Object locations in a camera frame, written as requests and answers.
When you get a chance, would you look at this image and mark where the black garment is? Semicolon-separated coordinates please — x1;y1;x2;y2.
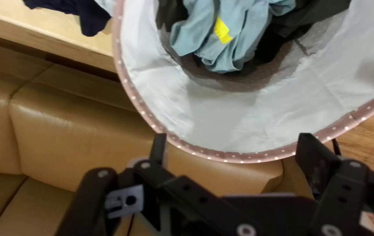
154;0;353;93

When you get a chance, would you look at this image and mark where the navy blue cloth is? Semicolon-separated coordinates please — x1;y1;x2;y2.
22;0;112;38

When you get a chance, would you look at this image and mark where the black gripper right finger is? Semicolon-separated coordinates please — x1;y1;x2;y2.
294;131;374;236

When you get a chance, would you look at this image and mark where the tan leather sofa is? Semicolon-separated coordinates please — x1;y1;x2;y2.
0;38;284;236

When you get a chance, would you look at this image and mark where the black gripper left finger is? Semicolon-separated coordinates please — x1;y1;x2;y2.
55;132;241;236

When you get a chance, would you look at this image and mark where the light blue shirt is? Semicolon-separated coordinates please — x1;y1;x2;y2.
169;0;297;75

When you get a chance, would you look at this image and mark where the white laundry hamper pink rim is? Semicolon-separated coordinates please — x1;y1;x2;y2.
111;0;374;165

